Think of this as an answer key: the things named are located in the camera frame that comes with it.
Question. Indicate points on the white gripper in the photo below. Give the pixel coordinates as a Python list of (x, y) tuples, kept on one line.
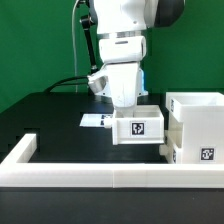
[(122, 80)]

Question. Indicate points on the white drawer with tag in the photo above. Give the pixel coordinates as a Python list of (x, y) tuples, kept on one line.
[(170, 149), (145, 127)]

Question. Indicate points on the white front drawer with tag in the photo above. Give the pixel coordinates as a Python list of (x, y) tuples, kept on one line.
[(170, 149)]

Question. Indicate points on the white drawer cabinet box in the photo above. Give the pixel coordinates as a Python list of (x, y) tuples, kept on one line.
[(196, 119)]

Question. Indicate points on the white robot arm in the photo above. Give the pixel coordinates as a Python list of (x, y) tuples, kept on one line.
[(122, 46)]

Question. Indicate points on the printed marker sheet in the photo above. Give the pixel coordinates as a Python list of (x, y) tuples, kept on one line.
[(94, 120)]

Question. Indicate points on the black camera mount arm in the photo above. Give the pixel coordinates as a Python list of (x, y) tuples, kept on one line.
[(86, 23)]

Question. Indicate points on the white U-shaped fence wall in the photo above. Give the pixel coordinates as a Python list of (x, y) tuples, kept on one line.
[(16, 170)]

